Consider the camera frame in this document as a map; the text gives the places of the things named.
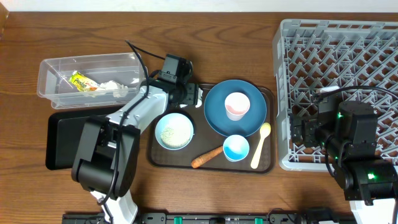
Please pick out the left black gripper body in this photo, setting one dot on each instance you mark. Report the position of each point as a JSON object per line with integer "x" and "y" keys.
{"x": 186, "y": 96}

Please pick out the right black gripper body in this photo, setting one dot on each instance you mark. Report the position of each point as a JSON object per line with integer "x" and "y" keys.
{"x": 311, "y": 126}

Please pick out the white tissue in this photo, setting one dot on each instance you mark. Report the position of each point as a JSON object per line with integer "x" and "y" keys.
{"x": 200, "y": 98}
{"x": 118, "y": 90}

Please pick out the dark blue plate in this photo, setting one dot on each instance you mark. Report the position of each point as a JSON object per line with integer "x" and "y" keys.
{"x": 216, "y": 115}

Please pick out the pink white paper cup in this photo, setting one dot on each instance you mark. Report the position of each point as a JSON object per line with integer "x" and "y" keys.
{"x": 237, "y": 105}

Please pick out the small blue white cup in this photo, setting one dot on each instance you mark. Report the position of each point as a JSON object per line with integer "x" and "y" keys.
{"x": 235, "y": 148}

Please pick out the yellow green snack wrapper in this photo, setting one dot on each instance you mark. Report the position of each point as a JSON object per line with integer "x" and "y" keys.
{"x": 82, "y": 82}

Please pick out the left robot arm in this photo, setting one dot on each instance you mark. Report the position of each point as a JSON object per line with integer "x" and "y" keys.
{"x": 106, "y": 158}

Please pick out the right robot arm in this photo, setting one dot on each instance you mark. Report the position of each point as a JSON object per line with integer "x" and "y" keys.
{"x": 346, "y": 130}

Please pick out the grey dishwasher rack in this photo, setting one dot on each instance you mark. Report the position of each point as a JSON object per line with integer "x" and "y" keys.
{"x": 311, "y": 54}

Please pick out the pale yellow plastic spoon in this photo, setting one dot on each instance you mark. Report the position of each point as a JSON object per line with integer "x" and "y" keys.
{"x": 264, "y": 132}

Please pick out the light blue rice bowl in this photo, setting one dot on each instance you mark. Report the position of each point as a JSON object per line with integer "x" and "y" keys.
{"x": 174, "y": 131}

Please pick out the dark brown serving tray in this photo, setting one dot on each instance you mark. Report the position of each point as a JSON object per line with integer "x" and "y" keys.
{"x": 218, "y": 143}

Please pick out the orange carrot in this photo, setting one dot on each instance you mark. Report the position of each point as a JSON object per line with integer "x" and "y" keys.
{"x": 202, "y": 159}

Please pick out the clear plastic bin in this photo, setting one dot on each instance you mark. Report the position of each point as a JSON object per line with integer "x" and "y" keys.
{"x": 54, "y": 74}

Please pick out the black plastic bin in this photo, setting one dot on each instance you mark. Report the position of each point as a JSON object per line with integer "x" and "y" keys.
{"x": 63, "y": 135}

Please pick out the black rail at table edge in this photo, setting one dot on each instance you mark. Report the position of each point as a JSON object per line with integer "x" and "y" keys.
{"x": 315, "y": 215}

